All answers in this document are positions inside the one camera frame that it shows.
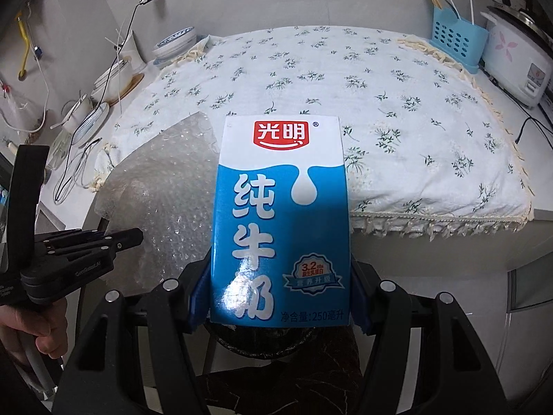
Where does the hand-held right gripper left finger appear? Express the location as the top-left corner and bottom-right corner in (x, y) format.
(52, 255), (214, 415)

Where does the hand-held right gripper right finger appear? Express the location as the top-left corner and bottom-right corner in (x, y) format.
(348, 255), (510, 415)

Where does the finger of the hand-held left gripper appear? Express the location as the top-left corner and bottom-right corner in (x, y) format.
(35, 229), (109, 251)
(47, 227), (144, 264)

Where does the clear bubble wrap sheet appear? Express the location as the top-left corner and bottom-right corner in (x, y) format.
(94, 111), (221, 307)

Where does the black bagged trash bin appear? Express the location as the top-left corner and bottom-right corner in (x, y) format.
(205, 322), (329, 355)

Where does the blue white milk carton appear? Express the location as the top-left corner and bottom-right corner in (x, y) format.
(209, 114), (350, 327)

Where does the person's left hand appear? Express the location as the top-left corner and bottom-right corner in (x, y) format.
(0, 303), (70, 359)

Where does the blue striped plate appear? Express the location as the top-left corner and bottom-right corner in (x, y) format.
(71, 103), (110, 145)

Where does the round wooden coaster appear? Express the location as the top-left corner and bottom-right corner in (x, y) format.
(104, 73), (145, 107)

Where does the white floral tablecloth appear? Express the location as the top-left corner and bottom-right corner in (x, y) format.
(100, 26), (534, 243)

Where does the white paper cup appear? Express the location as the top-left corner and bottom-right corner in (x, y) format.
(113, 30), (148, 74)

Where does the blue white patterned bowl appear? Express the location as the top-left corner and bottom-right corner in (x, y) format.
(153, 27), (197, 65)

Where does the light blue utensil holder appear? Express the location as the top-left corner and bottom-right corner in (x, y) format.
(432, 7), (489, 74)

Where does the white floral rice cooker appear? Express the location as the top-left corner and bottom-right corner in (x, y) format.
(480, 6), (553, 108)

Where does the thin charger cable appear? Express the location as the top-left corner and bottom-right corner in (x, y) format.
(54, 2), (145, 204)

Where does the yellow handled tool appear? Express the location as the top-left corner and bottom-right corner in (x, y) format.
(15, 13), (35, 79)

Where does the black power cable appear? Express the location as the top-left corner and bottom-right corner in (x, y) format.
(514, 117), (536, 143)

